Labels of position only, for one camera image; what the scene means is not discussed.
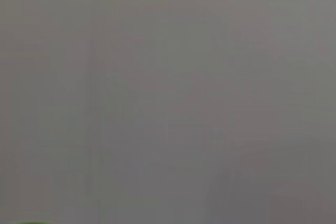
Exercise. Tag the green plastic plate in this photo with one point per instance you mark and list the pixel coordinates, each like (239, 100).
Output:
(36, 222)

